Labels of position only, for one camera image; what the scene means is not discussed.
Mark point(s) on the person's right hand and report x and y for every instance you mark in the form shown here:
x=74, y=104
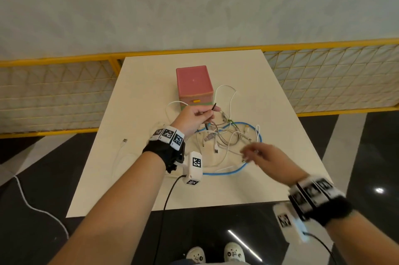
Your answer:
x=274, y=161

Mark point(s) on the person's left hand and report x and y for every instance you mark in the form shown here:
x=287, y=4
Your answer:
x=193, y=119

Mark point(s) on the pink green drawer box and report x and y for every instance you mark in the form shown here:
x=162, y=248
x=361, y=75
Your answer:
x=193, y=80

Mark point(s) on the person's left forearm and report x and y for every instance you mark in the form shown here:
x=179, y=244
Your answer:
x=109, y=218

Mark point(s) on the person's right forearm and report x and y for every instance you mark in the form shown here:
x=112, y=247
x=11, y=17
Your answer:
x=367, y=243

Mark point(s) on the white wrist camera with marker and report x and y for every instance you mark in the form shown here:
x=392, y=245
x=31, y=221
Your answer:
x=286, y=221
x=193, y=168

